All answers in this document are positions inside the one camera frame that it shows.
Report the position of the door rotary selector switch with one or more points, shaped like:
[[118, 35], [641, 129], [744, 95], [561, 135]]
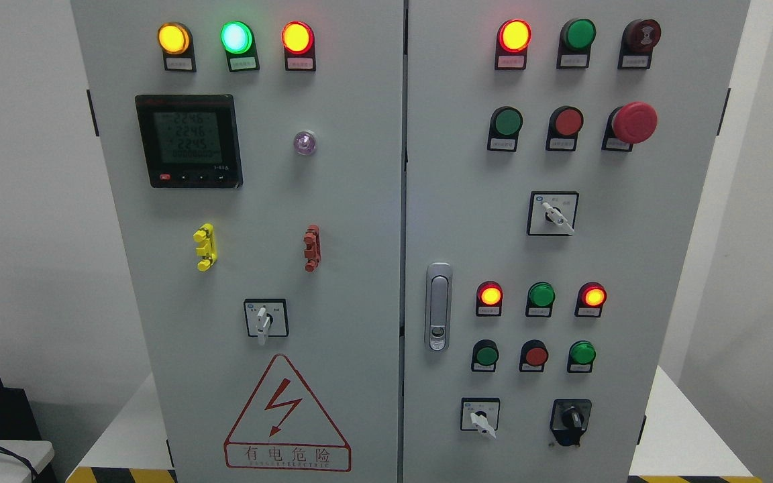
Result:
[[266, 318]]

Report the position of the green lit indicator light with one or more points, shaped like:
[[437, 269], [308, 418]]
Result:
[[240, 47]]

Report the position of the yellow indicator light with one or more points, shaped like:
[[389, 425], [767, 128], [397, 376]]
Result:
[[177, 47]]

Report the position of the red terminal connector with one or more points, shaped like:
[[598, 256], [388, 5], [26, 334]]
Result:
[[311, 240]]

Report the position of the red lit indicator lower left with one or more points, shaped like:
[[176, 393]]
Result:
[[489, 299]]

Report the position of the small purple clear lamp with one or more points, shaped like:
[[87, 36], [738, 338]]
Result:
[[305, 143]]

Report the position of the green push button lower left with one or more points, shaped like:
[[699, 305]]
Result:
[[485, 356]]

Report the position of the green push button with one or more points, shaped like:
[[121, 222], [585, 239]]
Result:
[[581, 357], [505, 124], [485, 356]]

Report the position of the grey electrical cabinet left door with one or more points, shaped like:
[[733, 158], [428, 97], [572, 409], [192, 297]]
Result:
[[343, 317]]

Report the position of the grey electrical cabinet door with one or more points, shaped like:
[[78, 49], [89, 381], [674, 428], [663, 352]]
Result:
[[468, 207], [343, 317]]

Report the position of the green indicator lower middle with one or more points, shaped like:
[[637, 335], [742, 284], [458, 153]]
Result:
[[540, 300]]

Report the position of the green push button upper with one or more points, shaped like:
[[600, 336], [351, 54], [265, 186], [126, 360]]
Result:
[[505, 124]]

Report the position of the yellow terminal connector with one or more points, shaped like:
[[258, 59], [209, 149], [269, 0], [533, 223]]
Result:
[[205, 247]]

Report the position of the red push button lower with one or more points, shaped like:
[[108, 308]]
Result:
[[534, 356]]

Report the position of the red push button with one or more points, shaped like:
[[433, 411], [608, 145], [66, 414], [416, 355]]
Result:
[[534, 356], [563, 128]]

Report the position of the grey electrical cabinet right door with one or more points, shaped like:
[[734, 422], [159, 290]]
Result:
[[468, 207]]

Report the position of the red lit indicator lower right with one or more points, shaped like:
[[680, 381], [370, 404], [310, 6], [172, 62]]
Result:
[[590, 300]]

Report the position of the red electrical danger warning sticker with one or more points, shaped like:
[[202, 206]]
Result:
[[283, 426]]

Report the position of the red push button upper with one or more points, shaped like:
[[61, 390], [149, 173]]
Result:
[[563, 128]]

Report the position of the black digital power meter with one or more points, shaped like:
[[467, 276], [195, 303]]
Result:
[[190, 141]]

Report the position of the red lit indicator light left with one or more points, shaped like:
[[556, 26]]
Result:
[[298, 47]]

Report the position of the green push button lower right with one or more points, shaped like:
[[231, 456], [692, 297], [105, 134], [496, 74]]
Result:
[[581, 357]]

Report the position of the red lit indicator top right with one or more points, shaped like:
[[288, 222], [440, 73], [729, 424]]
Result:
[[513, 38]]

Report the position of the red emergency stop mushroom button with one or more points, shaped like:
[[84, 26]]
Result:
[[630, 124]]

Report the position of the green indicator top right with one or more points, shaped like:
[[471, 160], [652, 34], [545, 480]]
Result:
[[576, 38]]

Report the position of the dark red buzzer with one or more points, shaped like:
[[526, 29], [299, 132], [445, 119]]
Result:
[[637, 44]]

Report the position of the silver cabinet door handle lock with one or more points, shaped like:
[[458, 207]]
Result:
[[438, 305]]

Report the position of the upper right rotary selector switch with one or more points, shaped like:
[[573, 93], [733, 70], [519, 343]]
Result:
[[552, 213]]

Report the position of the lower white rotary selector switch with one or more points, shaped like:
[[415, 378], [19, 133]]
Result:
[[480, 414]]

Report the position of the black knob rotary switch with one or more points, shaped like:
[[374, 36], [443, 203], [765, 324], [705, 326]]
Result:
[[569, 420]]

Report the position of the white box with cable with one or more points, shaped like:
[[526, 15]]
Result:
[[38, 453]]

